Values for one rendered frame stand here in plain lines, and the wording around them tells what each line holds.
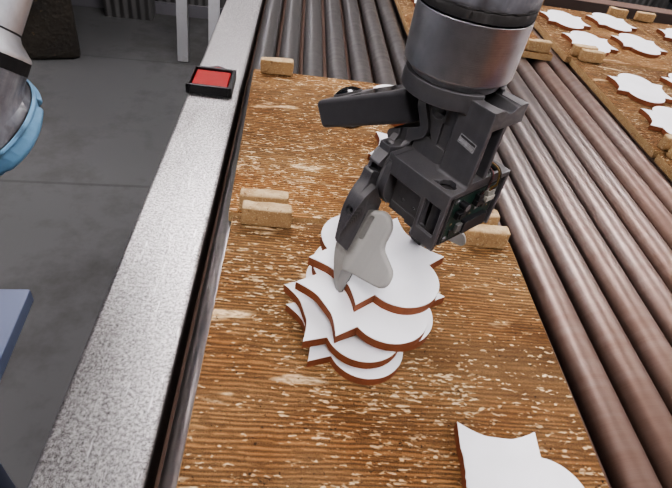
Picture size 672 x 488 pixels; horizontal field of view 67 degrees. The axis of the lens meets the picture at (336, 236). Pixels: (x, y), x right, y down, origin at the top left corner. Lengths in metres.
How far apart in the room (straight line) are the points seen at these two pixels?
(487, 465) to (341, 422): 0.12
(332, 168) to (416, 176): 0.36
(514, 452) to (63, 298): 1.57
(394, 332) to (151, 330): 0.24
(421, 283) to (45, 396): 1.31
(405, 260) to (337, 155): 0.29
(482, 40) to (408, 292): 0.23
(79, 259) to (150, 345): 1.45
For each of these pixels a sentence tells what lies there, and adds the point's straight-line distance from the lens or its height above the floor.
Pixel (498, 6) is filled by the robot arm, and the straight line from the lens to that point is 0.33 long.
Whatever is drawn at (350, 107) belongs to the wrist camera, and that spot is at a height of 1.14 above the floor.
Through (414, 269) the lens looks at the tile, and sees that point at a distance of 0.49.
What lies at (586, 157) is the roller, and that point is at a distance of 1.01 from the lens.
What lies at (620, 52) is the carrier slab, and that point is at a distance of 1.56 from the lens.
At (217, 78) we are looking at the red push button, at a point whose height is 0.93.
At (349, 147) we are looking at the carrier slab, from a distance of 0.77.
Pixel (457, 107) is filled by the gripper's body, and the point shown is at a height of 1.19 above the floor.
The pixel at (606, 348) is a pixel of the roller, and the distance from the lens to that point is 0.66.
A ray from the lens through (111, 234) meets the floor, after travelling 2.03.
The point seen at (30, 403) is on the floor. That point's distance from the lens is 1.64.
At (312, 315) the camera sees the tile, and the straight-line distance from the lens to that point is 0.47.
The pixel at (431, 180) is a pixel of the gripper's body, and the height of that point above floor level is 1.14.
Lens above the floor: 1.33
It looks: 41 degrees down
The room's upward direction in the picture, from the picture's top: 11 degrees clockwise
